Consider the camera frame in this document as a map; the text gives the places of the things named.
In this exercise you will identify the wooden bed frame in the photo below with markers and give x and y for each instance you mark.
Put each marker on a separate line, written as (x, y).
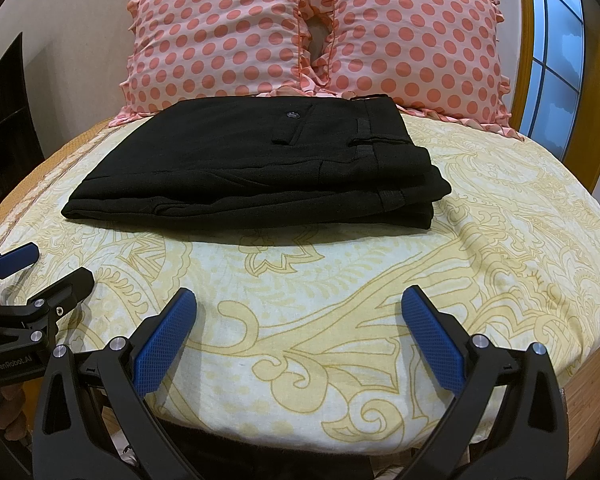
(585, 410)

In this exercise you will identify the wooden window frame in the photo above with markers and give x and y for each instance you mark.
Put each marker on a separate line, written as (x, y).
(522, 35)

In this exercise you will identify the black panel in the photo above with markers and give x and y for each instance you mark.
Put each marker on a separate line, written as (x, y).
(10, 120)

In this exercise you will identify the person's left hand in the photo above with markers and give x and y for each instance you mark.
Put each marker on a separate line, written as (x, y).
(15, 422)

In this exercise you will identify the grid pane window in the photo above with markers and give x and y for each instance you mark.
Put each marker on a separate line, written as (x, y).
(555, 85)

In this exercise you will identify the yellow patterned bedsheet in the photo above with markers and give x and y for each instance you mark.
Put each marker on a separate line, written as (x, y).
(330, 285)

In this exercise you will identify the pink polka dot pillow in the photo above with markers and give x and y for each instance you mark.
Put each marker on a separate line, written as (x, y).
(420, 45)
(220, 35)

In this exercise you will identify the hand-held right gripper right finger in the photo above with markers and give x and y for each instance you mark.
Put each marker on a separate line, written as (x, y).
(430, 340)

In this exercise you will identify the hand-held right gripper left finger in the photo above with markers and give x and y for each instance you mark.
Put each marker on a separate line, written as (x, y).
(165, 340)

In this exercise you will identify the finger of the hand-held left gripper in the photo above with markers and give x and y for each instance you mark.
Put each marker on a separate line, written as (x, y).
(15, 256)
(72, 285)

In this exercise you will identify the black pants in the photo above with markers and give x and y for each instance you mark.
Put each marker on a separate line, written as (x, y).
(240, 170)

